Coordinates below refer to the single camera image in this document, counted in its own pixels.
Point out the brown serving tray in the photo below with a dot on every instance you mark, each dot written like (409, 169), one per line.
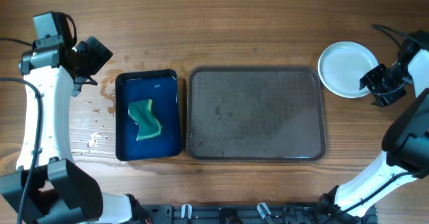
(255, 114)

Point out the green yellow sponge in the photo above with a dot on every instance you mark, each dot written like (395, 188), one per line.
(141, 113)

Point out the black water tray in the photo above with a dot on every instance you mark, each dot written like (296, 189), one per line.
(162, 87)

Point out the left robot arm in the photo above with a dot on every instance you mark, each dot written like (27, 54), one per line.
(47, 186)

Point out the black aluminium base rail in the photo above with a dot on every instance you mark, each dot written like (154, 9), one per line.
(290, 213)

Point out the white plate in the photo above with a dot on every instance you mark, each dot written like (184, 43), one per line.
(342, 65)

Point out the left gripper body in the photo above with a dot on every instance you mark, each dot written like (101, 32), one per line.
(92, 61)

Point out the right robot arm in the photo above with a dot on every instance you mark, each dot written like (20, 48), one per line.
(404, 148)

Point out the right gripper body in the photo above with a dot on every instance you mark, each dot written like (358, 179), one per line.
(382, 84)

